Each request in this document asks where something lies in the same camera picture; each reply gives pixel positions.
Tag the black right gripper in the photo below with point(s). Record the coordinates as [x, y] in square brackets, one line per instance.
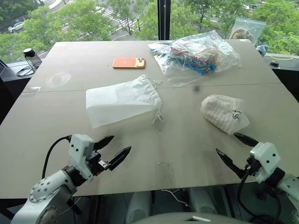
[252, 168]

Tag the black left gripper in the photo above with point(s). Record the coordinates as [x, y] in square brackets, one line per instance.
[100, 164]

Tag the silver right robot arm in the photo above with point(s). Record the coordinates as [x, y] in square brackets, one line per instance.
[290, 186]

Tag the clear bag of colourful items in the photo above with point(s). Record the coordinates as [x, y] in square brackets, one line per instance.
[198, 56]

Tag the clear zip bag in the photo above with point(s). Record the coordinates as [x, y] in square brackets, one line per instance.
[247, 30]

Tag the white knitted sock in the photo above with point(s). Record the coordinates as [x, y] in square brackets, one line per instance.
[219, 109]

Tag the grey rounded robot leg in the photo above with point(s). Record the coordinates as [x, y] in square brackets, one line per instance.
[137, 206]
[203, 200]

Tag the grey robot torso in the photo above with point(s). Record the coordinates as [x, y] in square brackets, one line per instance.
[194, 219]

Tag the orange smartphone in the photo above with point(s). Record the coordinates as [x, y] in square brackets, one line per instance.
[127, 63]

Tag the small black round object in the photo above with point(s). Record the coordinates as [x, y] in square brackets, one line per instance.
[275, 63]

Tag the blue crumpled cloth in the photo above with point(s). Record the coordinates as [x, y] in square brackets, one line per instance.
[262, 49]

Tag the black device on stand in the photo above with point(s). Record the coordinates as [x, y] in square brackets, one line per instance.
[28, 52]

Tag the black window pillar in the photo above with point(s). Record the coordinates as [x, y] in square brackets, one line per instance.
[163, 18]

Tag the white car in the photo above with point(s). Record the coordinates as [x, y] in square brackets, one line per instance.
[16, 26]

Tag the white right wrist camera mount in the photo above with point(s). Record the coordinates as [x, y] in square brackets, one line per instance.
[266, 158]

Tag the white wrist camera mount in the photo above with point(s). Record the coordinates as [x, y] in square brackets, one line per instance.
[266, 158]
[78, 149]

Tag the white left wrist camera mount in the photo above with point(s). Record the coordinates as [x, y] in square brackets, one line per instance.
[78, 149]

